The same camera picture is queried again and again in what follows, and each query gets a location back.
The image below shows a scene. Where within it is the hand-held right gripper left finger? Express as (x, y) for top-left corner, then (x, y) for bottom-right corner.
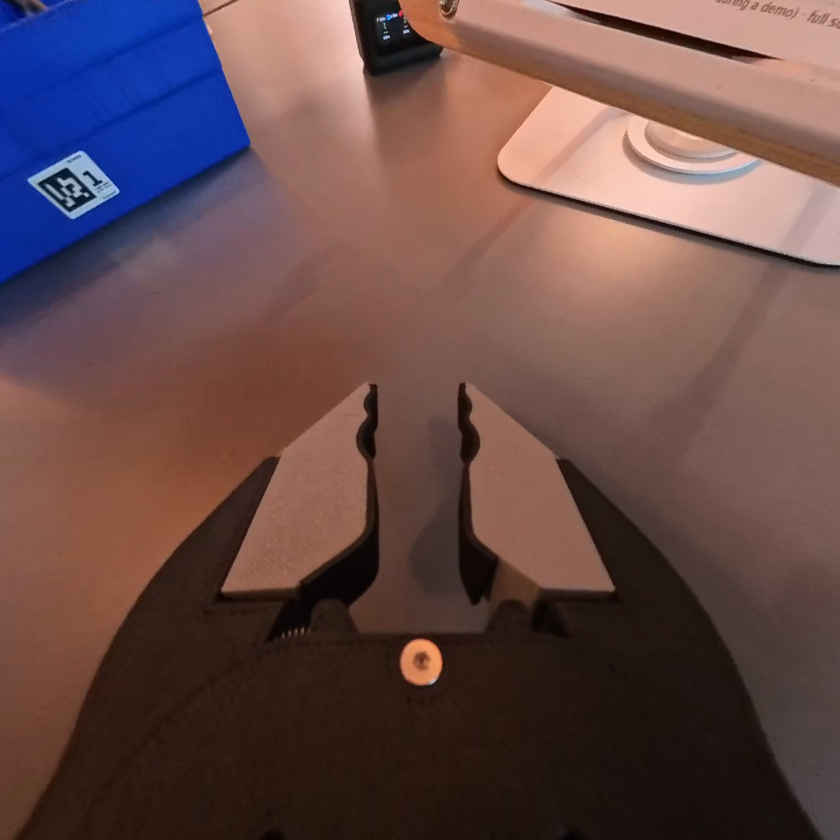
(222, 382), (382, 608)

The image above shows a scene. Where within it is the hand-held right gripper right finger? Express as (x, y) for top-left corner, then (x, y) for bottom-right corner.
(457, 382), (616, 605)

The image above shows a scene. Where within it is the blue plastic box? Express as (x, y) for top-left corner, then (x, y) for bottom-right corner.
(0, 0), (252, 284)

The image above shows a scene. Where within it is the white stand base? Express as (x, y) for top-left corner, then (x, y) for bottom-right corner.
(497, 85), (840, 266)

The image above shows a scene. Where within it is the wooden sign board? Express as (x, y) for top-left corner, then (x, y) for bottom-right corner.
(399, 0), (840, 188)

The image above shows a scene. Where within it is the black charger with display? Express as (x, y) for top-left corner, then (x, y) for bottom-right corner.
(348, 0), (444, 76)

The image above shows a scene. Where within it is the printed instruction sheet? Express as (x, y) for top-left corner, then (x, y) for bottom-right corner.
(558, 0), (840, 63)

